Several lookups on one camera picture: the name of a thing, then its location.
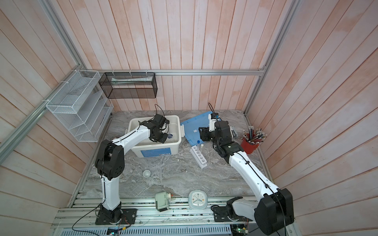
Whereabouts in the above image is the blue plastic bin lid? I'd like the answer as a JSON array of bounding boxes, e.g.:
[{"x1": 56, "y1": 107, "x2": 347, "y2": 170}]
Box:
[{"x1": 181, "y1": 111, "x2": 212, "y2": 146}]

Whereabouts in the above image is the white plastic storage bin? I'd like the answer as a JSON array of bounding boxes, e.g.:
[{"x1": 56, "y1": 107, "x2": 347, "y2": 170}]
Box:
[{"x1": 131, "y1": 115, "x2": 185, "y2": 158}]

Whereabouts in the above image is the small white dish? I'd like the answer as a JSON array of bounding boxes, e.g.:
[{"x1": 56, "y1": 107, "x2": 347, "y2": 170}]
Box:
[{"x1": 142, "y1": 170, "x2": 151, "y2": 178}]

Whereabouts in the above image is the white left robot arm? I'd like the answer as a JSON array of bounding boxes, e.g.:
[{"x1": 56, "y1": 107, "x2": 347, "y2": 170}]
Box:
[{"x1": 94, "y1": 114, "x2": 170, "y2": 225}]

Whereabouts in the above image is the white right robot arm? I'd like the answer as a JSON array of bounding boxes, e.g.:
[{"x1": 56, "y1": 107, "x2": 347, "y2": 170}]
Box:
[{"x1": 199, "y1": 113, "x2": 294, "y2": 236}]

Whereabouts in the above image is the white test tube rack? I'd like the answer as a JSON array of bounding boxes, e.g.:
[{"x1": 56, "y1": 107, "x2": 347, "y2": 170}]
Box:
[{"x1": 190, "y1": 146, "x2": 207, "y2": 169}]

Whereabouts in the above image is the red pencil cup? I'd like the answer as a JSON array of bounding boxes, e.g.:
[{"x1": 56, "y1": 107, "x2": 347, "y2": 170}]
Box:
[{"x1": 241, "y1": 126, "x2": 267, "y2": 154}]

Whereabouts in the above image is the white analog alarm clock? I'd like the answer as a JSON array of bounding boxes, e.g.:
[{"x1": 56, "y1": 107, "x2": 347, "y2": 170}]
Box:
[{"x1": 188, "y1": 190, "x2": 208, "y2": 210}]

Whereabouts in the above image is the white green timer device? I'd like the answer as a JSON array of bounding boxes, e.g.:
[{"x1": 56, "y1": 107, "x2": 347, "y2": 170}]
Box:
[{"x1": 155, "y1": 192, "x2": 172, "y2": 212}]

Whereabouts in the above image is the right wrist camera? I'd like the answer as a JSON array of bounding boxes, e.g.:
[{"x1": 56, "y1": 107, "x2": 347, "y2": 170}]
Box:
[{"x1": 210, "y1": 113, "x2": 220, "y2": 121}]

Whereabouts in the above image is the black mesh wall basket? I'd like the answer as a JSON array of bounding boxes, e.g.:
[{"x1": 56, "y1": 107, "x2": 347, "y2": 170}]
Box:
[{"x1": 99, "y1": 72, "x2": 158, "y2": 99}]

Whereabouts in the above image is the white mesh wall shelf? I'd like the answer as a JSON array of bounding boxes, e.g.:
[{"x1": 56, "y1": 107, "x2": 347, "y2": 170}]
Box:
[{"x1": 46, "y1": 70, "x2": 113, "y2": 143}]

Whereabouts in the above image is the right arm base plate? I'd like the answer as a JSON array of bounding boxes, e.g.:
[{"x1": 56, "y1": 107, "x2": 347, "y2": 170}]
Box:
[{"x1": 210, "y1": 205, "x2": 248, "y2": 222}]

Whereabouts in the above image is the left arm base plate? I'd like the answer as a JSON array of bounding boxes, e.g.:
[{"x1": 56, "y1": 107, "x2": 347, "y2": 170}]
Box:
[{"x1": 95, "y1": 208, "x2": 137, "y2": 225}]

